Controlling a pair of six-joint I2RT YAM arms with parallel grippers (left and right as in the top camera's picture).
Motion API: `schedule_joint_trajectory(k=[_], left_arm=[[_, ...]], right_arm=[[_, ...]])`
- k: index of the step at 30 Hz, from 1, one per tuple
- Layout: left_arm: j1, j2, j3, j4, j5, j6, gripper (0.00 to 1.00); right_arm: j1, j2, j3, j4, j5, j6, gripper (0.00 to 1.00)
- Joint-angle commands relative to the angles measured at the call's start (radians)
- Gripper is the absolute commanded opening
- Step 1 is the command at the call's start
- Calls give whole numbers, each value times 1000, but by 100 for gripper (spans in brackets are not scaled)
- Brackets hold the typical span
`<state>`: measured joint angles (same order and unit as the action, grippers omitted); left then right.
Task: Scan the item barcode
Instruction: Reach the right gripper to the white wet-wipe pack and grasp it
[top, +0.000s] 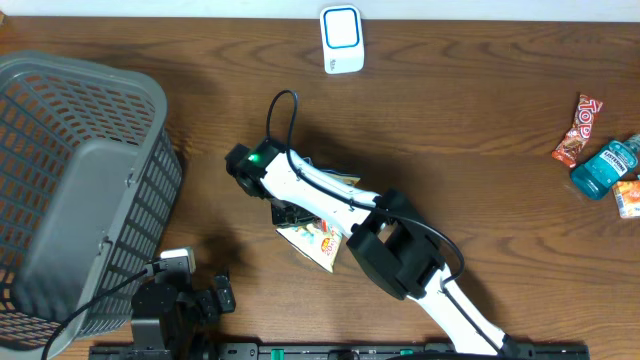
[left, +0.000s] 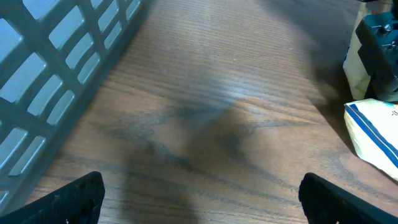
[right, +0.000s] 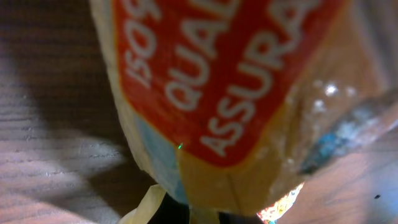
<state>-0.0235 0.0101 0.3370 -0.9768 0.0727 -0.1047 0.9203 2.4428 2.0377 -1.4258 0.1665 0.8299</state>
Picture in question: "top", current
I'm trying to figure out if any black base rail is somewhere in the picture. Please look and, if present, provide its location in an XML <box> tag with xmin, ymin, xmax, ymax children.
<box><xmin>89</xmin><ymin>341</ymin><xmax>591</xmax><ymax>360</ymax></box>

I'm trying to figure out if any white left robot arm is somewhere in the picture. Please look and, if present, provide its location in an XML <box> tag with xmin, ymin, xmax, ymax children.
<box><xmin>123</xmin><ymin>271</ymin><xmax>236</xmax><ymax>360</ymax></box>

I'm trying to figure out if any orange red candy bar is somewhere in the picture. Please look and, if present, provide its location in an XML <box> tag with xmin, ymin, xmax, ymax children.
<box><xmin>551</xmin><ymin>94</ymin><xmax>603</xmax><ymax>168</ymax></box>

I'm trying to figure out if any blue Listerine mouthwash bottle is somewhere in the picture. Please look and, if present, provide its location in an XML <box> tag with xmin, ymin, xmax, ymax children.
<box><xmin>570</xmin><ymin>134</ymin><xmax>639</xmax><ymax>200</ymax></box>

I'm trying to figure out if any yellow white snack bag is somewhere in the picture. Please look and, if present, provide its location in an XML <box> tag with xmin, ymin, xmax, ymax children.
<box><xmin>275</xmin><ymin>158</ymin><xmax>361</xmax><ymax>274</ymax></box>

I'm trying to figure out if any small orange snack packet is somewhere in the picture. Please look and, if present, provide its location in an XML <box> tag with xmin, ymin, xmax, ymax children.
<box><xmin>613</xmin><ymin>180</ymin><xmax>640</xmax><ymax>219</ymax></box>

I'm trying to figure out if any white barcode scanner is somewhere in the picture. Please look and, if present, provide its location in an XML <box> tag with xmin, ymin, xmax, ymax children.
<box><xmin>320</xmin><ymin>5</ymin><xmax>365</xmax><ymax>75</ymax></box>

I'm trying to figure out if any grey plastic mesh basket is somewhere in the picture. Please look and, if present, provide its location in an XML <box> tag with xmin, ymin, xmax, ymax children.
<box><xmin>1</xmin><ymin>51</ymin><xmax>183</xmax><ymax>359</ymax></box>

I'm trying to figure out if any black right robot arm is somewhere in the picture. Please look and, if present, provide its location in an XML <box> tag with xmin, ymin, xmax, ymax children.
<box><xmin>225</xmin><ymin>138</ymin><xmax>520</xmax><ymax>358</ymax></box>

